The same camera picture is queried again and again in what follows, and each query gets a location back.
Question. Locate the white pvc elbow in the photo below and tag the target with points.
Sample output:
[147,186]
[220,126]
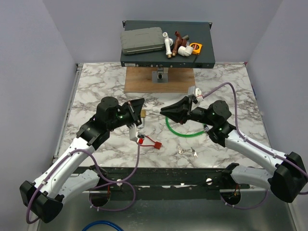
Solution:
[185,51]

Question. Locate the red cable seal lock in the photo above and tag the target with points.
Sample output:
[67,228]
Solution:
[156,144]

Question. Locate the brass padlock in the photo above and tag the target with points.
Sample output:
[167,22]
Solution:
[143,115]

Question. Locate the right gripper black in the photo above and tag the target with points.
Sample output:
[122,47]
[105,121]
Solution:
[180,111]

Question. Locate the white pvc pipe fitting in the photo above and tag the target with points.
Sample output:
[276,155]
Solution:
[168,43]

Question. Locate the brown pipe valve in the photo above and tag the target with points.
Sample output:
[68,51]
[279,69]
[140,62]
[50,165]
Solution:
[180,41]

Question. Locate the black mounting rail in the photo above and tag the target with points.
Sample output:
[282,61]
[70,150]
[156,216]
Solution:
[164,184]

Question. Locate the yellow tape measure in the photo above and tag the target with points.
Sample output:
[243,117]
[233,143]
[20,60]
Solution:
[196,48]

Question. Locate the small silver key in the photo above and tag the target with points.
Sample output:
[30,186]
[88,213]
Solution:
[194,152]

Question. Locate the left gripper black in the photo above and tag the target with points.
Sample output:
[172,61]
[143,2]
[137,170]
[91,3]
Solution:
[136,106]

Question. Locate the grey plastic case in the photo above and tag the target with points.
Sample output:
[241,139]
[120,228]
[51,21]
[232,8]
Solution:
[142,40]

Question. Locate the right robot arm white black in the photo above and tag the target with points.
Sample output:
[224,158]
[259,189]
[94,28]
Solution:
[284,174]

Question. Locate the wooden board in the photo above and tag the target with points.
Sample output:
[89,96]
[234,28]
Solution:
[144,80]

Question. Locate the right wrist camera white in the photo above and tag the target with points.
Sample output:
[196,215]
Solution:
[195,94]

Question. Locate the grey metal stand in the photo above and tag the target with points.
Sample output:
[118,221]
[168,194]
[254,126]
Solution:
[160,75]

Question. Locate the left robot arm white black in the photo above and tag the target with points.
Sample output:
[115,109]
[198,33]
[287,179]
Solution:
[46,195]

